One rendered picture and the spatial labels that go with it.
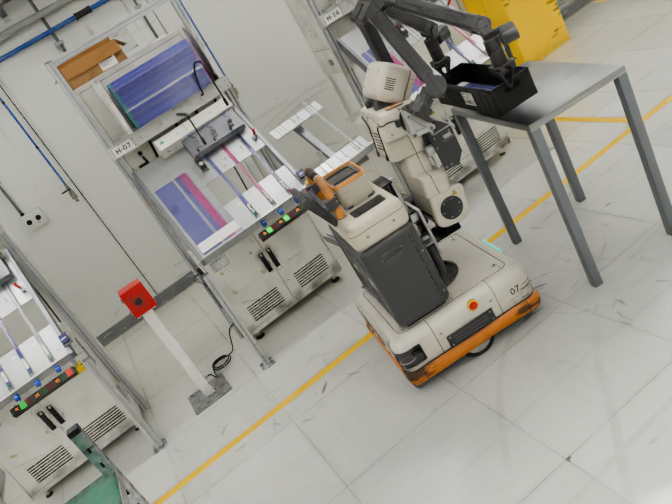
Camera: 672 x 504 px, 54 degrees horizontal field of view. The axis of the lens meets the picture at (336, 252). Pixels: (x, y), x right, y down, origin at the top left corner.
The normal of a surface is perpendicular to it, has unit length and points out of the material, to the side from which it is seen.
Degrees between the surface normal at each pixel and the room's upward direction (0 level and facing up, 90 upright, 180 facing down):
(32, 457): 90
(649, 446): 0
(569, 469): 0
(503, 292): 90
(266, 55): 90
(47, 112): 90
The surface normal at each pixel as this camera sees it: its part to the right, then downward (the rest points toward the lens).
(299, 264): 0.41, 0.19
